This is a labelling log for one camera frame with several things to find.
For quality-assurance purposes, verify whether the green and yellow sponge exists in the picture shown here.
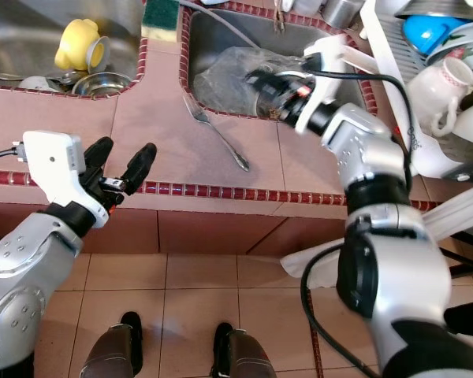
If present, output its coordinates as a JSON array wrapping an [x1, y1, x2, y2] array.
[[142, 0, 180, 42]]

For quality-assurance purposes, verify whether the steel sink basin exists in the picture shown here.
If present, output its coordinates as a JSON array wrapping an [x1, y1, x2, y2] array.
[[0, 0, 149, 99], [180, 0, 379, 123]]

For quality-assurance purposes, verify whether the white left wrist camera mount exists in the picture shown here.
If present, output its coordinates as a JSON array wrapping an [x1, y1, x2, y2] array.
[[24, 130, 111, 229]]

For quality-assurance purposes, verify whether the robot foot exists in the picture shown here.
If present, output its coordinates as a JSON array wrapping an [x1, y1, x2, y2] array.
[[213, 323, 277, 378], [87, 313, 144, 378]]

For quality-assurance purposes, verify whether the steel mesh strainer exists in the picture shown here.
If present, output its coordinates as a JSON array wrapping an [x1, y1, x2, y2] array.
[[248, 69, 286, 123]]

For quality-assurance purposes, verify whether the steel fork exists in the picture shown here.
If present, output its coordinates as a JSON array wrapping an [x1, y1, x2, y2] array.
[[183, 94, 251, 172]]

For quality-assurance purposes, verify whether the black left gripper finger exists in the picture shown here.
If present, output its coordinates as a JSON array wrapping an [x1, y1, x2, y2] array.
[[121, 143, 158, 196], [83, 135, 116, 180]]

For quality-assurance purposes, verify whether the shallow steel bowl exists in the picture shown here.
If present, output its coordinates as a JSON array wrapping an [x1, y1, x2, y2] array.
[[71, 72, 131, 99]]

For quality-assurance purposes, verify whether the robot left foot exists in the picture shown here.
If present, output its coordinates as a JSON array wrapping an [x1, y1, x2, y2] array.
[[87, 313, 144, 378]]

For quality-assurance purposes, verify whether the blue bowl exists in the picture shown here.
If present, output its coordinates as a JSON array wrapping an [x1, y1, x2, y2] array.
[[402, 14, 466, 56]]

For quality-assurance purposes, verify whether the white cloth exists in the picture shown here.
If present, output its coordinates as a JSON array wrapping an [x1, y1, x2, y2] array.
[[280, 197, 473, 288]]

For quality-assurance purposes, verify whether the white dish rack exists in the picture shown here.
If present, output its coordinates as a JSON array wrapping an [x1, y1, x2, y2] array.
[[359, 0, 473, 182]]

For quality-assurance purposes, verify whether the white ceramic mug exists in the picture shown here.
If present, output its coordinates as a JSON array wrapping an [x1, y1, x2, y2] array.
[[408, 55, 473, 139]]

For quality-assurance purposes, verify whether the chrome sink faucet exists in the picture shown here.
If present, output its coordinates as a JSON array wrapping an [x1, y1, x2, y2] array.
[[274, 0, 288, 32]]

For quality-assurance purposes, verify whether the yellow plastic bowl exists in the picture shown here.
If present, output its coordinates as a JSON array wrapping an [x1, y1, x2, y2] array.
[[54, 20, 103, 73]]

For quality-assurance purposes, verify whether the steel cup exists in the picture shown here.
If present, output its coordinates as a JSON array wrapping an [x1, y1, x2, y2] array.
[[319, 0, 363, 28]]

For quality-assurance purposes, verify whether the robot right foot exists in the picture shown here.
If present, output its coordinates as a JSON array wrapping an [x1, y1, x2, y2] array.
[[213, 323, 277, 378]]

